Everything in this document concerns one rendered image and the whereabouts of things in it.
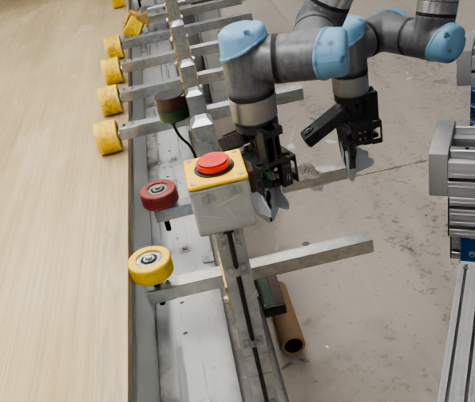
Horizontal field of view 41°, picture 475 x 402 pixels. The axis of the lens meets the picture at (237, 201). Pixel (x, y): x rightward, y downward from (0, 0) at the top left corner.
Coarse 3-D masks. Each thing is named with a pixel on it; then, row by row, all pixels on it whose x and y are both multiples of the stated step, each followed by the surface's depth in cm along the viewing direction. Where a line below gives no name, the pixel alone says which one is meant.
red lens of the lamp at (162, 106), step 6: (180, 96) 120; (156, 102) 120; (162, 102) 119; (168, 102) 119; (174, 102) 119; (180, 102) 120; (186, 102) 122; (162, 108) 120; (168, 108) 120; (174, 108) 120
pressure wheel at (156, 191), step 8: (152, 184) 138; (160, 184) 138; (168, 184) 136; (144, 192) 135; (152, 192) 135; (160, 192) 135; (168, 192) 134; (176, 192) 136; (144, 200) 134; (152, 200) 133; (160, 200) 133; (168, 200) 134; (176, 200) 136; (152, 208) 134; (160, 208) 134; (168, 224) 140
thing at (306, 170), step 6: (306, 162) 141; (294, 168) 139; (300, 168) 138; (306, 168) 138; (312, 168) 137; (300, 174) 139; (306, 174) 137; (312, 174) 137; (318, 174) 138; (294, 180) 137
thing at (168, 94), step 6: (168, 90) 123; (174, 90) 122; (180, 90) 122; (156, 96) 122; (162, 96) 121; (168, 96) 120; (174, 96) 120; (180, 108) 121; (174, 126) 125; (180, 138) 126; (192, 150) 128
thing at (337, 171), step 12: (324, 168) 140; (336, 168) 139; (300, 180) 139; (312, 180) 139; (324, 180) 139; (336, 180) 140; (180, 204) 137; (156, 216) 138; (168, 216) 138; (180, 216) 139
